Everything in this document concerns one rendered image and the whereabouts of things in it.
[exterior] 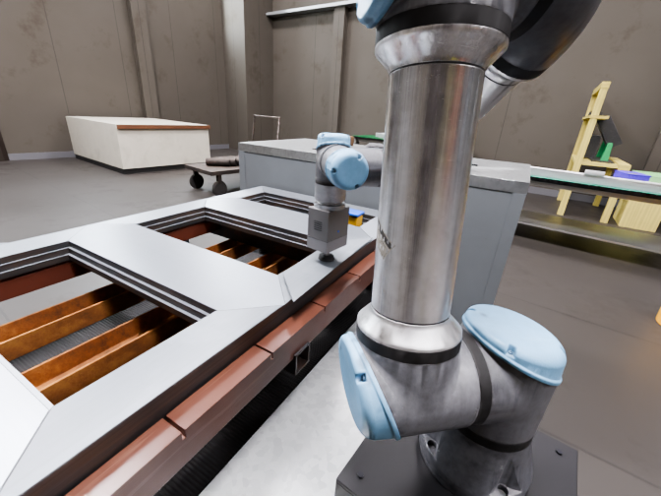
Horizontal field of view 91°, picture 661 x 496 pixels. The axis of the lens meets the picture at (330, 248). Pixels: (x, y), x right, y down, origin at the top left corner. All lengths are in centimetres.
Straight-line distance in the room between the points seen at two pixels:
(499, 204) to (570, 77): 631
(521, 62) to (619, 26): 717
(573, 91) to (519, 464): 716
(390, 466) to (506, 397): 21
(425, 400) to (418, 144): 25
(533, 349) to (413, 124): 27
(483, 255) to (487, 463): 92
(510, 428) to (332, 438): 32
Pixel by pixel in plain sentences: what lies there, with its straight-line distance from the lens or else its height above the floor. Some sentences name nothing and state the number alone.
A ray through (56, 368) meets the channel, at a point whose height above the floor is 70.
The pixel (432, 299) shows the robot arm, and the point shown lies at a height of 106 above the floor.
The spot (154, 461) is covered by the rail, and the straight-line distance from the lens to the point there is 52.
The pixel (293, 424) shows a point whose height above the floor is 68.
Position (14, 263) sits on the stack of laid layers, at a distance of 108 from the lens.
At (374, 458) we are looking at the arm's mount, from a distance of 56.
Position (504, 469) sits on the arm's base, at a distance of 54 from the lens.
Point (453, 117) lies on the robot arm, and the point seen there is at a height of 123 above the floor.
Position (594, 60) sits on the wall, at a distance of 753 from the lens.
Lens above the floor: 122
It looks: 23 degrees down
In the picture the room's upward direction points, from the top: 4 degrees clockwise
